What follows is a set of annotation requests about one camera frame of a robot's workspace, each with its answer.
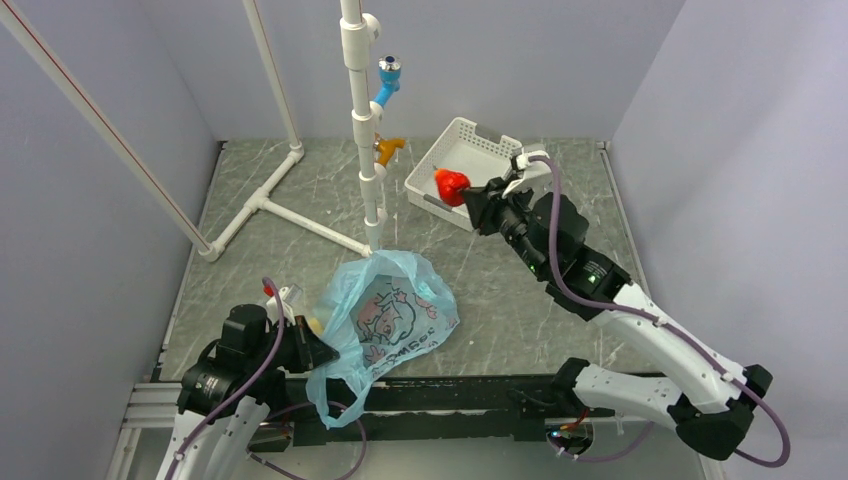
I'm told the red fake fruit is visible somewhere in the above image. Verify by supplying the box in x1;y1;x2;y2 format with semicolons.
433;168;471;207

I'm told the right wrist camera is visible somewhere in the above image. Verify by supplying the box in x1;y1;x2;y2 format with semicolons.
501;144;553;199

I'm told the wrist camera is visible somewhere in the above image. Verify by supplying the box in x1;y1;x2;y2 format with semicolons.
263;283;304;326
501;144;553;199

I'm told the light blue plastic bag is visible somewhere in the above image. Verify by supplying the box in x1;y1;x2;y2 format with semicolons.
306;250;460;429

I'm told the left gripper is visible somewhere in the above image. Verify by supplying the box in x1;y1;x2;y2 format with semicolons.
247;314;339;373

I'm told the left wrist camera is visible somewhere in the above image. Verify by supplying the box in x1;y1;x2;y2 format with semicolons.
263;283;304;326

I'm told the yellow fake fruit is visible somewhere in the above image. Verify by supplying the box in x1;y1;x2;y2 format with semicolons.
307;318;324;337

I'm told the white PVC pipe frame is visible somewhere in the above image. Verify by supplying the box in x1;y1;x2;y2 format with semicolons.
1;1;370;262

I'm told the orange pipe fitting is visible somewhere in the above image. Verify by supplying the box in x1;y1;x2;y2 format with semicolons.
374;133;406;167

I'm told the white plastic basket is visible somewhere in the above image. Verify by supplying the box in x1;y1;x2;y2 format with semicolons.
404;117;522;231

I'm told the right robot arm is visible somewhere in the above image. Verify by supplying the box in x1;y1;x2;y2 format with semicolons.
460;178;773;460

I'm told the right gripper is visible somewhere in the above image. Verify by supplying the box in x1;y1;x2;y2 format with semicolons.
461;172;550;277

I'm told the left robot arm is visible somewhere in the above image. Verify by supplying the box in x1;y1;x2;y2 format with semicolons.
157;304;340;479

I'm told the blue pipe fitting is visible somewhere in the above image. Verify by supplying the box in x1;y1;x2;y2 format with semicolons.
374;55;402;108

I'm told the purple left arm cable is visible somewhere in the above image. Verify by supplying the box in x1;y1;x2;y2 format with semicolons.
162;276;286;480

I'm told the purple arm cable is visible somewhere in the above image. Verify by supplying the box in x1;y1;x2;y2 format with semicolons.
162;276;286;480
526;155;792;469

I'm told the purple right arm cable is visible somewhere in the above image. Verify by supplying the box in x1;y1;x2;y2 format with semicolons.
526;155;792;469

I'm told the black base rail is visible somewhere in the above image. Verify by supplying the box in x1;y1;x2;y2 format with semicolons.
248;374;586;453

